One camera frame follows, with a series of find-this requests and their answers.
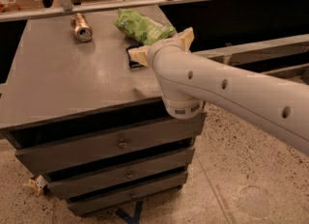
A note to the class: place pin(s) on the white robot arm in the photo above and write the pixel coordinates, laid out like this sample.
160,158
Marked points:
277,106

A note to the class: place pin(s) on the top grey drawer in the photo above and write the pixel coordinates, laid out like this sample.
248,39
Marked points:
56,156

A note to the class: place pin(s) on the green rice chip bag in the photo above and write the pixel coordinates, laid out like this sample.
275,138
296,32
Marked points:
142,28

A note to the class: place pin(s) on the dark blue rxbar wrapper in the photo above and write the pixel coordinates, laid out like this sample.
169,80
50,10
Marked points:
132,64

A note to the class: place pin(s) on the grey drawer cabinet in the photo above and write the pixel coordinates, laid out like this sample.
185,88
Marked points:
60,89

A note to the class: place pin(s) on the middle grey drawer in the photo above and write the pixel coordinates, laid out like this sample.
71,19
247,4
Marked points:
126,172

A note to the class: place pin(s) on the bottom grey drawer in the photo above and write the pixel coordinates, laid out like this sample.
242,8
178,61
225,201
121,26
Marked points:
127,194

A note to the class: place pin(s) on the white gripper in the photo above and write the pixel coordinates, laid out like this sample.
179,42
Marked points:
161,47

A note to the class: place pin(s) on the grey drawer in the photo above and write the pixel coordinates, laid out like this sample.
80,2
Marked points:
127,194
56,156
126,172

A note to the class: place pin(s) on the copper soda can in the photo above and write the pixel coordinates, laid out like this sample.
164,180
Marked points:
81,28

